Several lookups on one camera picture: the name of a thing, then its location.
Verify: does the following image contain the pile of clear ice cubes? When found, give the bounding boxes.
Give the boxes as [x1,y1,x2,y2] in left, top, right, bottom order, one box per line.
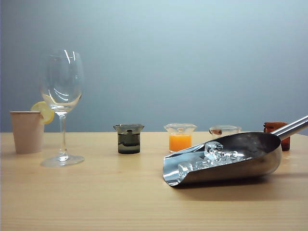
[177,141,253,178]

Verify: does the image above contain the stainless steel ice scoop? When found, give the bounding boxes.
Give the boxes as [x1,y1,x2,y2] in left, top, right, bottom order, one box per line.
[162,115,308,189]

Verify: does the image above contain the clear beaker with orange juice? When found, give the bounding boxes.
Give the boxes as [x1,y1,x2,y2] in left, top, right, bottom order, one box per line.
[164,123,197,154]

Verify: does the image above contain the smoky grey glass beaker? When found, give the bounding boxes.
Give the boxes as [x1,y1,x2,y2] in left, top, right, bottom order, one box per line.
[113,123,145,154]

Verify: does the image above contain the clear beaker with yellow liquid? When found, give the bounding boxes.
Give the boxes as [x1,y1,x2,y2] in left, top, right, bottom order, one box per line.
[208,125,242,141]

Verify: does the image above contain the clear stemmed wine glass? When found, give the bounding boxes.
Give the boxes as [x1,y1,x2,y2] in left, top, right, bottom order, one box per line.
[39,49,85,167]

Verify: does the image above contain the yellow lemon slice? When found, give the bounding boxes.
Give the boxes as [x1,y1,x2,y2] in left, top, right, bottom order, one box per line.
[30,101,55,125]

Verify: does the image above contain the amber glass measuring cup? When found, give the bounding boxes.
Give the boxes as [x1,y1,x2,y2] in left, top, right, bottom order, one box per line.
[263,122,291,152]

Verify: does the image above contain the beige paper cup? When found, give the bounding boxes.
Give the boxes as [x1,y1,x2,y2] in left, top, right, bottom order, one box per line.
[9,110,45,154]

